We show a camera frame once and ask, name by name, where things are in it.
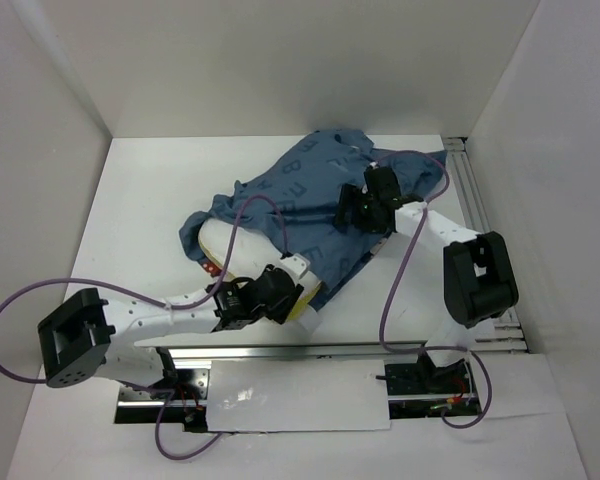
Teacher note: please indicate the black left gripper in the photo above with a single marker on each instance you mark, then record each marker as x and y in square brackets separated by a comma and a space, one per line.
[279, 315]

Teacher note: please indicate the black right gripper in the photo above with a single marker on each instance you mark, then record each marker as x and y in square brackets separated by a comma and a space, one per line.
[351, 195]

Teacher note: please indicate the white pillow with yellow edge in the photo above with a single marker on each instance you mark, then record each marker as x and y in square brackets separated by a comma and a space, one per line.
[252, 252]

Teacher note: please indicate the blue cartoon print pillowcase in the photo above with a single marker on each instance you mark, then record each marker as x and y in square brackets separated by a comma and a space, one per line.
[294, 202]

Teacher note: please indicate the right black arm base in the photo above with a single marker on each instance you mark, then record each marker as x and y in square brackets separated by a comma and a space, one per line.
[424, 378]

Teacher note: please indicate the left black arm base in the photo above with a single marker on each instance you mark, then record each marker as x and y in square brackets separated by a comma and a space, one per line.
[187, 383]

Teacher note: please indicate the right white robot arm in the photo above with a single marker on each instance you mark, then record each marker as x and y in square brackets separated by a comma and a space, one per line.
[478, 279]

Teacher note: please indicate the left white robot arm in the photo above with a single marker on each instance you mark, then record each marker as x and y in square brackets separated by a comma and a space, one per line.
[88, 336]

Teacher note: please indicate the white cover plate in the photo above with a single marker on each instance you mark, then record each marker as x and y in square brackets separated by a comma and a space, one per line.
[296, 396]

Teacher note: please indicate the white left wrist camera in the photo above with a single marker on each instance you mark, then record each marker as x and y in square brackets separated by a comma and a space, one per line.
[295, 265]

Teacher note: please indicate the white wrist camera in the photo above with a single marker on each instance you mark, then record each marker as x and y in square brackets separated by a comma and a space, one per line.
[370, 187]
[295, 265]

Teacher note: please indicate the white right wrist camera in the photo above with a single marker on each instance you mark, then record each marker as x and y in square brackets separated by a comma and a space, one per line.
[370, 187]

